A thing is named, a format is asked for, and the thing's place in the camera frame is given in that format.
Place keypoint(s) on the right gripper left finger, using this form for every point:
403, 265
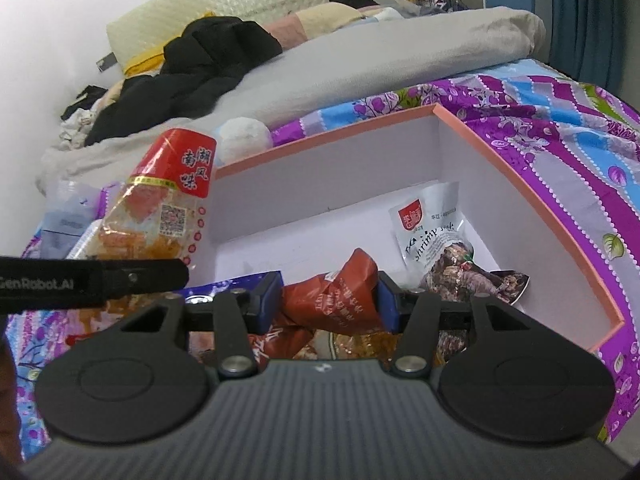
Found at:
238, 313

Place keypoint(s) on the clear plastic zip bag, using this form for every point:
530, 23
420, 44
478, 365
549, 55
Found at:
70, 209

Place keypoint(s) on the yellow cloth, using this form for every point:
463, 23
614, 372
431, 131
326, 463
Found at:
145, 62

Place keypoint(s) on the white blue plush toy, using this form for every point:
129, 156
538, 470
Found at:
239, 138

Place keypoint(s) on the floral purple bedsheet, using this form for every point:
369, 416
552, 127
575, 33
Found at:
575, 145

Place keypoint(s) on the red top clear snack bag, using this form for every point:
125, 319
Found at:
160, 213

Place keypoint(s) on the grey duvet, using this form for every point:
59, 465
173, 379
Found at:
346, 65

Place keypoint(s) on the white shrimp snack packet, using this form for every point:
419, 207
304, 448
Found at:
427, 222

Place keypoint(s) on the beige pillow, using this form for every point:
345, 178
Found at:
298, 27

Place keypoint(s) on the pink cardboard box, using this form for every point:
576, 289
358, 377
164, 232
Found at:
381, 186

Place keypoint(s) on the red brown snack packet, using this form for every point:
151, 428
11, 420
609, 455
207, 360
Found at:
341, 302

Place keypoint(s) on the person's left hand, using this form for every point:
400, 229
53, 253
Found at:
10, 422

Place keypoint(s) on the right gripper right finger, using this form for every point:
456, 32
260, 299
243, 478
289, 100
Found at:
413, 316

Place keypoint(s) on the white clothes pile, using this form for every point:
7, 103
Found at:
75, 129

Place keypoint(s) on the blue curtain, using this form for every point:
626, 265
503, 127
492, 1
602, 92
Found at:
597, 41

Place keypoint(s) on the dark brown snack packet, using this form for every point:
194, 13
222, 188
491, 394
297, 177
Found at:
456, 277

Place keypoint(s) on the black clothing pile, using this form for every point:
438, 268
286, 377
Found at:
209, 59

